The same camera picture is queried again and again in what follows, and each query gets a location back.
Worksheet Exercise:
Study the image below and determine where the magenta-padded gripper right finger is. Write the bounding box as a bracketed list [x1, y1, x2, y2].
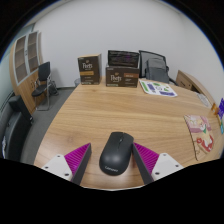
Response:
[132, 142, 184, 186]

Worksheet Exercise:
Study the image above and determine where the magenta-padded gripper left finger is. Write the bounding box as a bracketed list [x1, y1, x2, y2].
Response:
[39, 142, 92, 186]

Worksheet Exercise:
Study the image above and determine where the black computer mouse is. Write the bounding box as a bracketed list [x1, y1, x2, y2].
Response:
[98, 131, 135, 175]

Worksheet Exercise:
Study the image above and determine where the cartoon print mouse pad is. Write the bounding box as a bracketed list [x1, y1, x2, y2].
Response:
[183, 114, 215, 162]

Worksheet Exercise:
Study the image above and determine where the black leather sofa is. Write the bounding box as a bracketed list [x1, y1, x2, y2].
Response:
[0, 94, 34, 163]

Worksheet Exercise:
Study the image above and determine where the white sticker sheet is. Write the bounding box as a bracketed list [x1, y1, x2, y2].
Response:
[138, 79, 178, 98]

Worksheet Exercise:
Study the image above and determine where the round grey disc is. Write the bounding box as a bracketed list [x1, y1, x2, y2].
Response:
[196, 92, 212, 108]

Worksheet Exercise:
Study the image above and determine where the small orange box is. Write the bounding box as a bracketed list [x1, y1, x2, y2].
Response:
[211, 103, 220, 116]

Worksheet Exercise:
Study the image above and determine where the wide brown coffee box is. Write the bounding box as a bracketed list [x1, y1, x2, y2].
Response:
[105, 64, 141, 89]

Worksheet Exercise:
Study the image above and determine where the wooden side cabinet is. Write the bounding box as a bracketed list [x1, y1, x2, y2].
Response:
[175, 69, 216, 108]

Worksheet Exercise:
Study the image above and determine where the grey backpack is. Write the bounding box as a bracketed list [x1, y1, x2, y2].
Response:
[145, 57, 170, 84]

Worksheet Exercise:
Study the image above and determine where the tall brown coffee box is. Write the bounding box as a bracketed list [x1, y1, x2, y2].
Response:
[77, 53, 103, 86]

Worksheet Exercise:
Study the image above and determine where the purple sign stand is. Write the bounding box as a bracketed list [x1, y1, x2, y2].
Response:
[217, 97, 224, 121]

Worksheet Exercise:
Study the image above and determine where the black metal-legged visitor chair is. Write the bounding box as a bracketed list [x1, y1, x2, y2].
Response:
[31, 61, 59, 112]

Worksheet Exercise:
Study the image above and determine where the black mesh office chair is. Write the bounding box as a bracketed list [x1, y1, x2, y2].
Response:
[138, 49, 178, 86]

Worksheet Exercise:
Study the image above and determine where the wooden shelf unit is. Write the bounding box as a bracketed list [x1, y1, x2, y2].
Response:
[8, 30, 44, 116]

